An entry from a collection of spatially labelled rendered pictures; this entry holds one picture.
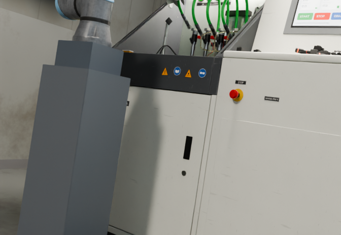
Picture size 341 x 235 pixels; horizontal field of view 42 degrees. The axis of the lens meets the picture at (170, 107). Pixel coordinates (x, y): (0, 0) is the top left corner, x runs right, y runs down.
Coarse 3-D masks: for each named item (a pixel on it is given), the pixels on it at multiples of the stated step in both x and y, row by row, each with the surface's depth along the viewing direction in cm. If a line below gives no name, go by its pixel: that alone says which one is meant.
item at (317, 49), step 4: (296, 48) 176; (300, 48) 177; (316, 48) 174; (320, 48) 173; (296, 52) 177; (300, 52) 176; (304, 52) 176; (308, 52) 178; (312, 52) 173; (316, 52) 173; (320, 52) 171; (324, 52) 170; (328, 52) 170; (332, 52) 170; (336, 52) 169; (340, 52) 168
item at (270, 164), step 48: (288, 0) 203; (288, 48) 195; (336, 48) 182; (288, 96) 168; (336, 96) 157; (240, 144) 178; (288, 144) 166; (336, 144) 155; (240, 192) 176; (288, 192) 164; (336, 192) 153
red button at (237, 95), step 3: (231, 90) 179; (234, 90) 178; (237, 90) 181; (240, 90) 180; (231, 93) 178; (234, 93) 177; (237, 93) 177; (240, 93) 180; (231, 96) 178; (234, 96) 177; (237, 96) 180; (240, 96) 180; (234, 99) 181; (237, 99) 180; (240, 99) 180
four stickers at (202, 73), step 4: (164, 68) 206; (168, 68) 204; (176, 68) 202; (180, 68) 200; (200, 68) 193; (164, 72) 206; (176, 72) 201; (180, 72) 200; (188, 72) 197; (200, 72) 193; (204, 72) 192; (188, 76) 197; (200, 76) 193; (204, 76) 192
